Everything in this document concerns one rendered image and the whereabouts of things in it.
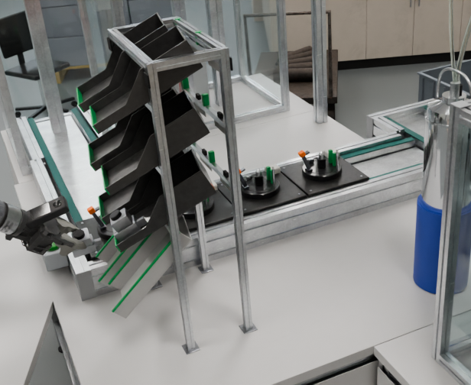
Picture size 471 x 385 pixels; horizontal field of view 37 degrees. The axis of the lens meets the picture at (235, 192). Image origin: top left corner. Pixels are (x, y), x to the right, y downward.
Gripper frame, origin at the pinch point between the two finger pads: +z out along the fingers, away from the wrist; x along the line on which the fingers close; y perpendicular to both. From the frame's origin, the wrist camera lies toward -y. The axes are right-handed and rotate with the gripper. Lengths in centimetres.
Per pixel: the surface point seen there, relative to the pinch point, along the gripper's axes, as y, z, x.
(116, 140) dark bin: -27.1, -6.5, -8.8
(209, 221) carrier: -14.8, 43.5, -11.1
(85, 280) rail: 16.1, 14.0, -2.4
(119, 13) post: -43, -2, -57
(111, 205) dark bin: -11.6, 1.9, -2.3
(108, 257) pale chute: 4.6, 13.7, -1.4
